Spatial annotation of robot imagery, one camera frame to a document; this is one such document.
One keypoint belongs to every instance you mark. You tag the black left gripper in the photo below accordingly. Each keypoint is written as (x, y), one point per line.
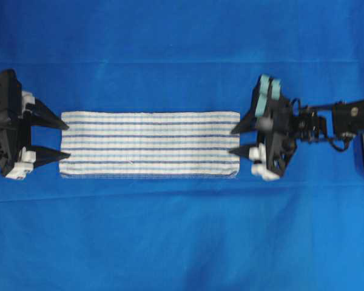
(19, 110)

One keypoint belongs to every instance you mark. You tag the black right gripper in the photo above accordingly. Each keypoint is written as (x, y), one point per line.
(274, 147)

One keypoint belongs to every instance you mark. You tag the blue striped white towel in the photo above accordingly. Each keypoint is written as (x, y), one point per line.
(149, 145)

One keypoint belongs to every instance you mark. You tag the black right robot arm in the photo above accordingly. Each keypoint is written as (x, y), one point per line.
(337, 124)

